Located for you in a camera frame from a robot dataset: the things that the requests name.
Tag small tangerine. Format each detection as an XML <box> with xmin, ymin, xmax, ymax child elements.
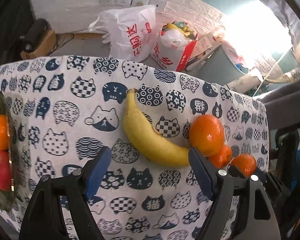
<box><xmin>209</xmin><ymin>145</ymin><xmax>232</xmax><ymax>168</ymax></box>
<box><xmin>230</xmin><ymin>153</ymin><xmax>257</xmax><ymax>178</ymax></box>

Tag large red apple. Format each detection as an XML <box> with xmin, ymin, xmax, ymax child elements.
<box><xmin>0</xmin><ymin>150</ymin><xmax>12</xmax><ymax>191</ymax></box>

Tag large orange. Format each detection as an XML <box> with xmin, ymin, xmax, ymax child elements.
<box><xmin>189</xmin><ymin>115</ymin><xmax>224</xmax><ymax>157</ymax></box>

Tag long yellow banana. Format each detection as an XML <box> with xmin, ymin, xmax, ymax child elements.
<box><xmin>122</xmin><ymin>88</ymin><xmax>190</xmax><ymax>167</ymax></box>

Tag green glass fruit plate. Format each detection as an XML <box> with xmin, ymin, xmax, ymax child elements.
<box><xmin>0</xmin><ymin>91</ymin><xmax>15</xmax><ymax>212</ymax></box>

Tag cat pattern tablecloth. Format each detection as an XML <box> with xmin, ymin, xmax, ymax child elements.
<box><xmin>0</xmin><ymin>55</ymin><xmax>269</xmax><ymax>239</ymax></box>

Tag grey bin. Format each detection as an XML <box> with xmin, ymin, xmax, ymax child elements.
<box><xmin>194</xmin><ymin>47</ymin><xmax>249</xmax><ymax>86</ymax></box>

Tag cardboard box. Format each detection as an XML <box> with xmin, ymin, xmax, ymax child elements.
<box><xmin>20</xmin><ymin>29</ymin><xmax>57</xmax><ymax>60</ymax></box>

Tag black speaker on box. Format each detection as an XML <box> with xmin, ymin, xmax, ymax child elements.
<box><xmin>20</xmin><ymin>18</ymin><xmax>49</xmax><ymax>53</ymax></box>

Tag red white bag of items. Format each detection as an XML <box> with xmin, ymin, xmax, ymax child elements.
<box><xmin>150</xmin><ymin>21</ymin><xmax>197</xmax><ymax>72</ymax></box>

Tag white plastic shopping bag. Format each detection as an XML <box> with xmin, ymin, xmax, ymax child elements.
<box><xmin>88</xmin><ymin>5</ymin><xmax>157</xmax><ymax>62</ymax></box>

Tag white wall socket strip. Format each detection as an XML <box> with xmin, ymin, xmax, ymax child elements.
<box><xmin>99</xmin><ymin>0</ymin><xmax>166</xmax><ymax>12</ymax></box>

